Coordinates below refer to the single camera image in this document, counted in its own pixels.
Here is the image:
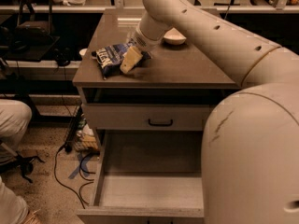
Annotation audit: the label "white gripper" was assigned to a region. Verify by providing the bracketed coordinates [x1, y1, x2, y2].
[121, 27, 164, 74]

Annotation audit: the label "blue chip bag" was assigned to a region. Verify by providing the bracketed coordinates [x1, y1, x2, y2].
[92, 40, 151, 79]

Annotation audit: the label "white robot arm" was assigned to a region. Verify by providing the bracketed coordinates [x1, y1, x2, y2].
[133, 0, 299, 224]

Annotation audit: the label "grey drawer cabinet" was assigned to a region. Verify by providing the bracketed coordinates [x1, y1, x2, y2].
[73, 9, 238, 145]

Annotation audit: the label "black bag on shelf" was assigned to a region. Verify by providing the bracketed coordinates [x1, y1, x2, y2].
[14, 0, 54, 46]

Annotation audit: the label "open grey middle drawer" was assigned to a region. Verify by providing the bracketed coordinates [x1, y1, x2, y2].
[78, 131, 204, 224]

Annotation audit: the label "person leg beige trousers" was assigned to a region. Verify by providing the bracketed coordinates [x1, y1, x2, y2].
[0, 99, 33, 166]

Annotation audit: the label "black office chair base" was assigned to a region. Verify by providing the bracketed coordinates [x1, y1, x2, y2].
[0, 155, 44, 183]

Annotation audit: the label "person knee beige trousers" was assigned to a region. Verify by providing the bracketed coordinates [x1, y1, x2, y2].
[0, 176, 29, 224]

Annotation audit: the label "closed top drawer black handle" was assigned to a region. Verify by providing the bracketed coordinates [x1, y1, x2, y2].
[82, 104, 212, 131]

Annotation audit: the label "wire basket with items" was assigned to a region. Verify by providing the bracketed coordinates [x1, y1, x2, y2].
[63, 107, 99, 153]

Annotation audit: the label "black cable on floor left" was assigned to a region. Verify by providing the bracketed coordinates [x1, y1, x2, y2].
[53, 143, 97, 209]

